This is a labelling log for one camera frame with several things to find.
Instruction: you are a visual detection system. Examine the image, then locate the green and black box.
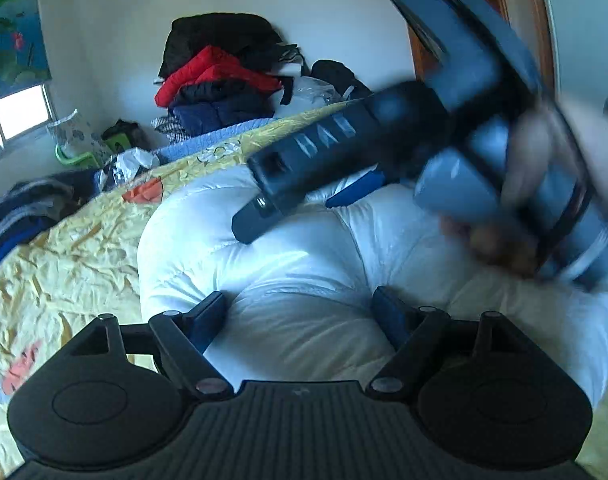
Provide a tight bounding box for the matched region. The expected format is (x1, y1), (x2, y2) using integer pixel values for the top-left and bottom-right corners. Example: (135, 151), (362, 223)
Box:
(100, 119), (145, 153)

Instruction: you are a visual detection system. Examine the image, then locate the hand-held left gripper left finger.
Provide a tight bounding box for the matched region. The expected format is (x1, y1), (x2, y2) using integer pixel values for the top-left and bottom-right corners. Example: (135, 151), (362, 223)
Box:
(69, 290), (235, 401)

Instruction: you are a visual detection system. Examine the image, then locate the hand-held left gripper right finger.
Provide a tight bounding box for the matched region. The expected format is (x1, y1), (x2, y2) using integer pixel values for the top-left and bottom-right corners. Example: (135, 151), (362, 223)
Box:
(366, 286), (522, 396)

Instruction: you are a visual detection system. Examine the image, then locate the striped dark blanket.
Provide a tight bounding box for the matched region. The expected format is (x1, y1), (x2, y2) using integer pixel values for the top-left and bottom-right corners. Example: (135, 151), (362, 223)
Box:
(0, 170), (105, 273)

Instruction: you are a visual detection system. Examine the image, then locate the black jacket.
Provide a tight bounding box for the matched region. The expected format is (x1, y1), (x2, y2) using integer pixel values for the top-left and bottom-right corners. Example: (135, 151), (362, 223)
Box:
(158, 12), (302, 81)

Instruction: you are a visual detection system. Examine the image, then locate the yellow floral bed sheet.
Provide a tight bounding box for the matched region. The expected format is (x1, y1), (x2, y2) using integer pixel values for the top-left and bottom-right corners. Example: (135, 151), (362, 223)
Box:
(0, 110), (608, 466)

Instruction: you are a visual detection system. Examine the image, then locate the printed roller blind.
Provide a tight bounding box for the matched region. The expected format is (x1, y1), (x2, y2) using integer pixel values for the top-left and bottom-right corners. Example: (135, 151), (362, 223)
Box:
(0, 0), (52, 106)

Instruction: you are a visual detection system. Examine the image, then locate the white plastic bag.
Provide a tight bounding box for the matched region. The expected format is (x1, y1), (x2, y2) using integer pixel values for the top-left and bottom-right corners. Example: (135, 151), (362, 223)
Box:
(95, 147), (161, 191)

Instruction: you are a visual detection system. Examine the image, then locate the clear plastic bag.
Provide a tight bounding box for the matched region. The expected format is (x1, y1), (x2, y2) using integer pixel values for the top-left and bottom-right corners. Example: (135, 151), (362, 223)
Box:
(281, 75), (345, 111)

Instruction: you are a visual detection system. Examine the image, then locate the black bag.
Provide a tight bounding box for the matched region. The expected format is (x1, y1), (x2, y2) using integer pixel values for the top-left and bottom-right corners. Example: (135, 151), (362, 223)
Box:
(310, 59), (373, 103)

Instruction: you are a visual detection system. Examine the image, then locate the blue knitted blanket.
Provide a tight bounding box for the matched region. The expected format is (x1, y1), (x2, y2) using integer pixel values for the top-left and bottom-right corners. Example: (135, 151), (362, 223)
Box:
(154, 116), (279, 163)

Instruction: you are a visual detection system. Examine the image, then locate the red puffer jacket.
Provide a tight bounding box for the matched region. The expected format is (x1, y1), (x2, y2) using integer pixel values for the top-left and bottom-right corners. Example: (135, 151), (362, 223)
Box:
(154, 45), (283, 108)

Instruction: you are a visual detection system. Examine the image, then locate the green plastic chair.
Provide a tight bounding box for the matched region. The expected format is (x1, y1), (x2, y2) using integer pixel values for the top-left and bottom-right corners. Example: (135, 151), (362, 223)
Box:
(54, 142), (105, 168)

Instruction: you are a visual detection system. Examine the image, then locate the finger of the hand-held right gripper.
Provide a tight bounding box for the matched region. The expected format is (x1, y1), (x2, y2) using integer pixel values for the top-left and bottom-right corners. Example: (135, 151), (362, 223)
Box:
(231, 192), (307, 246)
(325, 172), (387, 209)

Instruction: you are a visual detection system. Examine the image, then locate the white puffer jacket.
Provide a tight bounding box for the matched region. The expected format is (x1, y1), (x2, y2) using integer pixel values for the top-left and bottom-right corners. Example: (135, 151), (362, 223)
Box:
(136, 162), (608, 411)

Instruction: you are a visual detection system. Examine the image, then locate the navy puffer jacket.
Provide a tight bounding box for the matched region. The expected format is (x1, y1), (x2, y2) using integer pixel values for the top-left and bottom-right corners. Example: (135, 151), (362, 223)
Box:
(169, 80), (279, 133)

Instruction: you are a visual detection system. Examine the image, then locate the person's right hand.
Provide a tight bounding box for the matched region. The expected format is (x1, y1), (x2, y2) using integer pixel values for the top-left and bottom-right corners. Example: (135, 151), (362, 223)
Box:
(441, 95), (608, 283)

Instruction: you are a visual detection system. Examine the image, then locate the window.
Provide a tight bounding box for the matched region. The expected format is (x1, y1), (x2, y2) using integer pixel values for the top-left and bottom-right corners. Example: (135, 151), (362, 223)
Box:
(0, 84), (55, 163)

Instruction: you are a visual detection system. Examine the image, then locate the houndstooth cloth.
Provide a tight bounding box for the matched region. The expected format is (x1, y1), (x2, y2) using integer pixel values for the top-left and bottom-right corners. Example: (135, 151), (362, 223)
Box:
(151, 114), (189, 146)

